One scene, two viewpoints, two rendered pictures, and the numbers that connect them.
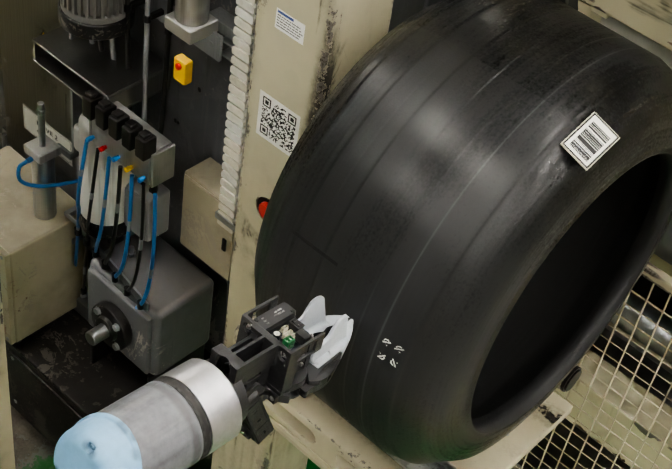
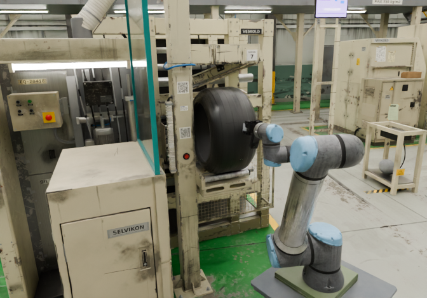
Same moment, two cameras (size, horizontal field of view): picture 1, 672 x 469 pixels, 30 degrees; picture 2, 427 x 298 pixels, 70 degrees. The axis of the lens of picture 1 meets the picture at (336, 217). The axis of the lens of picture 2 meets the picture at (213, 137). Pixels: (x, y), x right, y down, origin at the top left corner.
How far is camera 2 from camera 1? 1.70 m
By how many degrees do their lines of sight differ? 56
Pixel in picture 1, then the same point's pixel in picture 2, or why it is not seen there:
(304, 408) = (218, 183)
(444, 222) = (244, 105)
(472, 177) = (241, 98)
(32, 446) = not seen: outside the picture
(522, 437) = not seen: hidden behind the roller
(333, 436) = (227, 182)
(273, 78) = (182, 122)
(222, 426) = not seen: hidden behind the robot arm
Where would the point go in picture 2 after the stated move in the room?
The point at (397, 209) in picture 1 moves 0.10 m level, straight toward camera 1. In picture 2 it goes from (237, 108) to (252, 108)
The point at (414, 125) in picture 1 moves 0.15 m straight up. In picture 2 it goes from (227, 98) to (227, 74)
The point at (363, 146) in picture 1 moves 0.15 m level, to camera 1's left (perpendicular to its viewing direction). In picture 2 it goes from (225, 104) to (211, 107)
